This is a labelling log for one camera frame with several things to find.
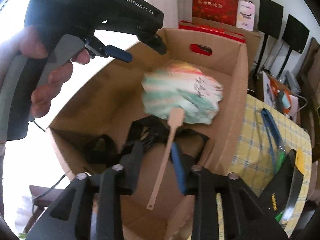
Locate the black strap bag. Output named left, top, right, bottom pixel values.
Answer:
left=82, top=115, right=210, bottom=165

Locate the painted paper hand fan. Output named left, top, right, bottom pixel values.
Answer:
left=142, top=62, right=223, bottom=210

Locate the blue plastic hanger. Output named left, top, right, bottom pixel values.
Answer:
left=260, top=108, right=285, bottom=174

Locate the black Fashion sock pack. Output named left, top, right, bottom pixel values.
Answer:
left=259, top=148, right=305, bottom=227

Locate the green packaged item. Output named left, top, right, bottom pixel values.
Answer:
left=275, top=146, right=286, bottom=222

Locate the person left hand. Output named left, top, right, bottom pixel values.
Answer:
left=1, top=26, right=91, bottom=118

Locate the open cardboard box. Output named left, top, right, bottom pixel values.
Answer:
left=48, top=29, right=248, bottom=239

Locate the red gift box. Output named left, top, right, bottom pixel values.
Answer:
left=178, top=21, right=245, bottom=43

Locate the yellow plaid tablecloth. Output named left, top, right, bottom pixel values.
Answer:
left=214, top=94, right=311, bottom=236

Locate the white paper bag with items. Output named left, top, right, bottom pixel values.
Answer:
left=257, top=72, right=299, bottom=120

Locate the red gift bag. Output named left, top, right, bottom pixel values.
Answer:
left=192, top=0, right=239, bottom=26

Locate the white pink box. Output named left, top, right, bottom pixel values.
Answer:
left=235, top=0, right=255, bottom=31

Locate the large brown cardboard box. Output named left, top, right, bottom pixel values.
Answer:
left=192, top=17, right=262, bottom=71

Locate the left black speaker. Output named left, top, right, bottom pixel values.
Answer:
left=252, top=0, right=284, bottom=82

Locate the black speaker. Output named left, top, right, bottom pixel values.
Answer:
left=252, top=0, right=284, bottom=82
left=277, top=14, right=310, bottom=79

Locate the right black speaker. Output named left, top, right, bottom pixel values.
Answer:
left=277, top=14, right=310, bottom=79

